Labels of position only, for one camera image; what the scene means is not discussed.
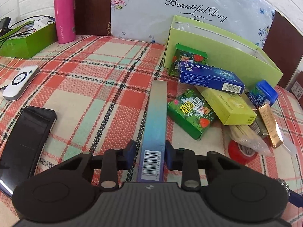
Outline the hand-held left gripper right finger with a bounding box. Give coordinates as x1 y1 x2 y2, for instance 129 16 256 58
164 140 237 192

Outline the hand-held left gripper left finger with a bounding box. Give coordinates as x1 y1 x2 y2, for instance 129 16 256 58
57 139 137 191

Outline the long blue gradient box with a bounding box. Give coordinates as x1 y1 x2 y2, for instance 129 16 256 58
137 80 168 182

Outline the gold box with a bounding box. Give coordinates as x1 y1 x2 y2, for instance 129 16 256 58
258 103 284 149

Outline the blue-lidded jar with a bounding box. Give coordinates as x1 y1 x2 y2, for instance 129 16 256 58
247 80 279 107

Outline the large light green box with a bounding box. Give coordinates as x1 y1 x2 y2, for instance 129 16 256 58
163 15 284 88

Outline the green printed small box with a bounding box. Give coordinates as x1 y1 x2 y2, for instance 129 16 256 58
167 89 216 140
169 43 208 77

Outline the red tape roll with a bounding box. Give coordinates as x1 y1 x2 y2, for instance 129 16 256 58
228 140 258 166

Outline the plaid bedsheet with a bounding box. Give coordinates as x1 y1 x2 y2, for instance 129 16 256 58
0 35 303 227

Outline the plastic bag of sticks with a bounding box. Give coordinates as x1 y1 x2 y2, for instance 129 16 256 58
228 124 275 158

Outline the yellow-green box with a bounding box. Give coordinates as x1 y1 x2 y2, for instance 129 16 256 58
195 85 257 126

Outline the blue medicine box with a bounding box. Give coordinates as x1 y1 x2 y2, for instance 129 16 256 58
179 60 245 94

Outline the dark olive box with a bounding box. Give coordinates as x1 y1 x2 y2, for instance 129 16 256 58
241 93 269 139

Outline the black smartphone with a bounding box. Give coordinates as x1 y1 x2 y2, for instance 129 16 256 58
0 106 57 182

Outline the white round-button device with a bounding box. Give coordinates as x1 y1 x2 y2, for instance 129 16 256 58
2 65 40 101

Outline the brown board with white label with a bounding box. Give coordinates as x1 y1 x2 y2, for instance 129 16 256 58
285 70 303 97

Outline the dark green open box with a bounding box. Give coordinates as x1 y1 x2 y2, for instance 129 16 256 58
0 21 57 59

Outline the pink thermos bottle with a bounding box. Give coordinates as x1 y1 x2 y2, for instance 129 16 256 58
53 0 77 44

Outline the brown wooden headboard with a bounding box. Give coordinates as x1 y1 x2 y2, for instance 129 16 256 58
70 0 303 90

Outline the small white box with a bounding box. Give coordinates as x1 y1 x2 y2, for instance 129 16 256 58
33 18 56 31

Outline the black charger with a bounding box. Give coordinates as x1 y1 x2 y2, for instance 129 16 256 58
0 17 12 35

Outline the black cable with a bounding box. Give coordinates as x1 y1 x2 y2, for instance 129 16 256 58
0 16 55 50

